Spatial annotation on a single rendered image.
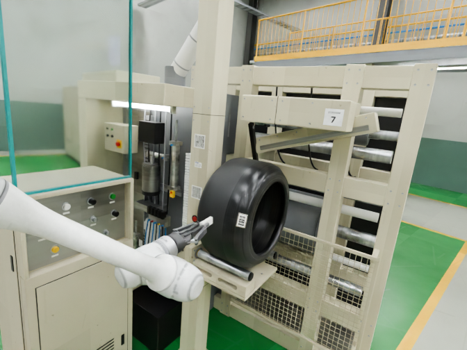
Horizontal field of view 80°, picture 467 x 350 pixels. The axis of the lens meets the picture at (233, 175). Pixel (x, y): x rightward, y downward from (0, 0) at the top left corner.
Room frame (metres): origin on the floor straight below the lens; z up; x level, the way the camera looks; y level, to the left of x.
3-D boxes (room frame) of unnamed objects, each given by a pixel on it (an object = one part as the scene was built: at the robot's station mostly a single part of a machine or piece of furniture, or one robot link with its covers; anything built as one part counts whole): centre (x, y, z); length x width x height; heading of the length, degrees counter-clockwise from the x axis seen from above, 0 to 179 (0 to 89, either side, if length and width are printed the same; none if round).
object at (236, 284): (1.33, 0.02, 0.83); 0.36 x 0.09 x 0.06; 57
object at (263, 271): (1.44, -0.06, 0.80); 0.37 x 0.36 x 0.02; 147
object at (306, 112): (1.63, -0.33, 1.71); 0.61 x 0.25 x 0.15; 57
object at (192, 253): (1.54, 0.09, 0.90); 0.40 x 0.03 x 0.10; 147
